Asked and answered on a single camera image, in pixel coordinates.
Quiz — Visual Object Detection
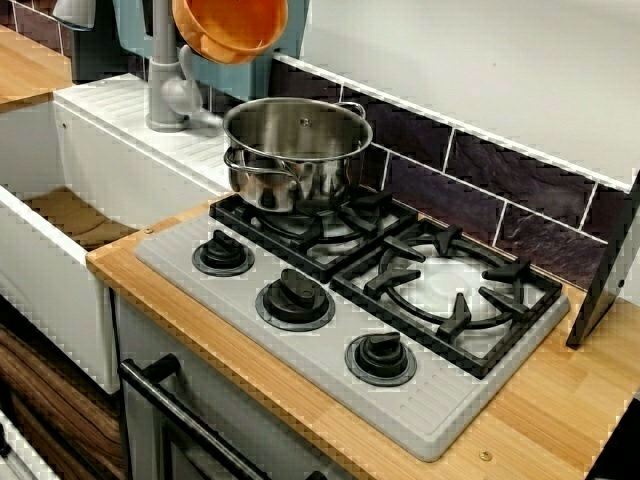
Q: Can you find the orange plastic pot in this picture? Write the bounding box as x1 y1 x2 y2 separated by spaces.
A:
172 0 290 65

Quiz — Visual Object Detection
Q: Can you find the grey oven door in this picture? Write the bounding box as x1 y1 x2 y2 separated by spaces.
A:
115 299 331 480

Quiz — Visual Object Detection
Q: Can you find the stainless steel pot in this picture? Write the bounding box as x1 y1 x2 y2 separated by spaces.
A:
222 96 375 215

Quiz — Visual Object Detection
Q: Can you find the brown sink bottom board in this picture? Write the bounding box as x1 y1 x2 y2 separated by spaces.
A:
22 187 139 251

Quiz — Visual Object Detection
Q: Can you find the black oven door handle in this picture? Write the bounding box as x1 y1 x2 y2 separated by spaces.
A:
118 353 271 480

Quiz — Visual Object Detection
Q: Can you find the white toy sink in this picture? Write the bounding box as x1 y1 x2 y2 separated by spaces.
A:
0 72 231 396

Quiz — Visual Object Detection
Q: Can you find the grey toy faucet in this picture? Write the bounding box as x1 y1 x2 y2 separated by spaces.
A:
145 0 224 134

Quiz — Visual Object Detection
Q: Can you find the black stove knob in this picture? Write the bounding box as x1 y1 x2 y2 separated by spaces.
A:
255 268 336 331
192 230 255 277
344 332 418 387

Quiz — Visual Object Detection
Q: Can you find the grey stove top plate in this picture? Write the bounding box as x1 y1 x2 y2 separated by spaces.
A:
134 192 571 464

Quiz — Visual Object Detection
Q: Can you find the black burner grate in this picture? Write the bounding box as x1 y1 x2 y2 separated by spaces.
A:
208 189 420 282
329 217 564 380

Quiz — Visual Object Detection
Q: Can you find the white glass object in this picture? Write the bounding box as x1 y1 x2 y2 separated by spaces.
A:
52 0 97 32

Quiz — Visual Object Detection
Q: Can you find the black upright panel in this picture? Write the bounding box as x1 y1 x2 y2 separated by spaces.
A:
565 169 640 350

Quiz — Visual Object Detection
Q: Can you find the teal box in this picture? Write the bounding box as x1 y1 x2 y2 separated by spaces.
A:
112 0 311 101

